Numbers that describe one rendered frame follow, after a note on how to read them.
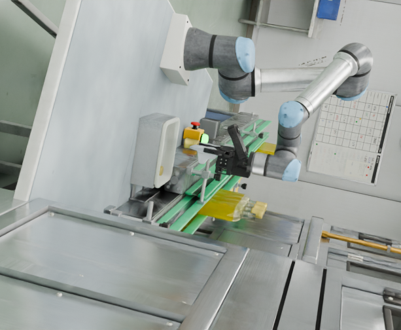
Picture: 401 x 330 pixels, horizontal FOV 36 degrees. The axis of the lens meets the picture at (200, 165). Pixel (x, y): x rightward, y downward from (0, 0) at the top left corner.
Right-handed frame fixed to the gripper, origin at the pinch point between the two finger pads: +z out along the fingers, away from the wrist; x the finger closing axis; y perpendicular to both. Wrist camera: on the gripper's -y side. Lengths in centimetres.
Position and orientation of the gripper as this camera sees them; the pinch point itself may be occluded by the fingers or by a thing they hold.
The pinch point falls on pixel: (195, 144)
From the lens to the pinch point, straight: 205.1
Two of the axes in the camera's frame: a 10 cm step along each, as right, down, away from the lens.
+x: 2.4, -2.0, 9.5
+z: -9.6, -2.0, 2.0
